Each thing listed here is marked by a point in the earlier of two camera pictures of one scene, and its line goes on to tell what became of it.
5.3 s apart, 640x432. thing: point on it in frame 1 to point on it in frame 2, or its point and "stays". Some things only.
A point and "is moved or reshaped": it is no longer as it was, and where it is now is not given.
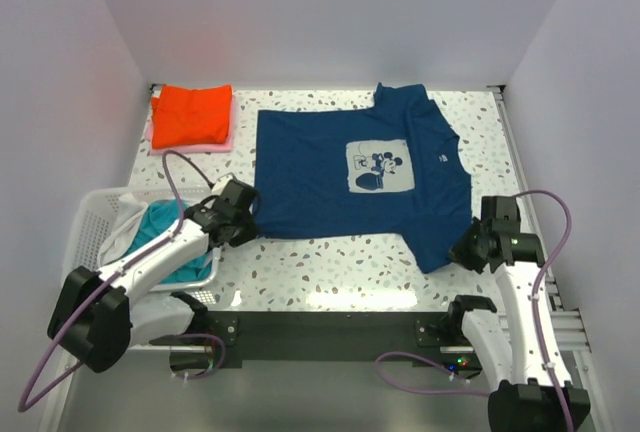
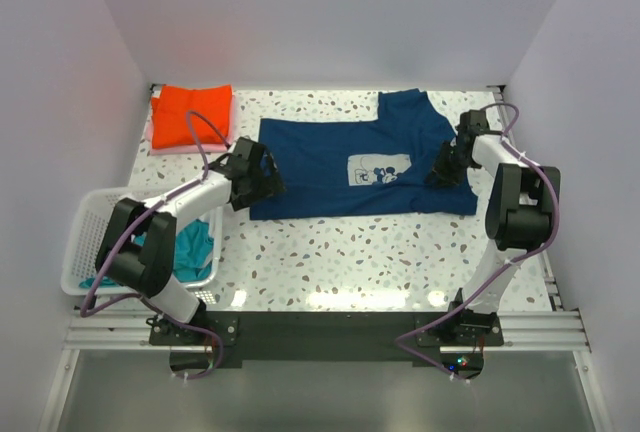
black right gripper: (467, 247) to (451, 161)
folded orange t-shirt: (190, 116) stays
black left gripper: (245, 231) to (261, 175)
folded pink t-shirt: (224, 146) stays
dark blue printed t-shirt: (396, 171) is moved or reshaped
